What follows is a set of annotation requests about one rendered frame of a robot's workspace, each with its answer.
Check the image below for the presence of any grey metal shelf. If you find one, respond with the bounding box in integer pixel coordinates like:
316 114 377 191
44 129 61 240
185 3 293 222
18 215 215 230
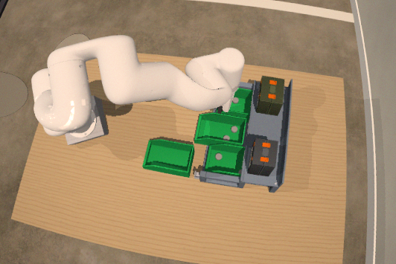
194 79 293 193

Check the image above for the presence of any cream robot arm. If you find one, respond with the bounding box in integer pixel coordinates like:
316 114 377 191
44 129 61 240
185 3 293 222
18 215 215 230
31 35 245 138

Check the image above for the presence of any green bin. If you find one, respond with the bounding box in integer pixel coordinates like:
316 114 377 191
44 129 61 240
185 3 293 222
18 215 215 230
195 112 246 147
143 139 195 178
205 144 245 176
221 88 253 123

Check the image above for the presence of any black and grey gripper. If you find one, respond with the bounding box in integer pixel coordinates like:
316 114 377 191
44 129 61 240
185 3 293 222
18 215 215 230
217 91 235 114

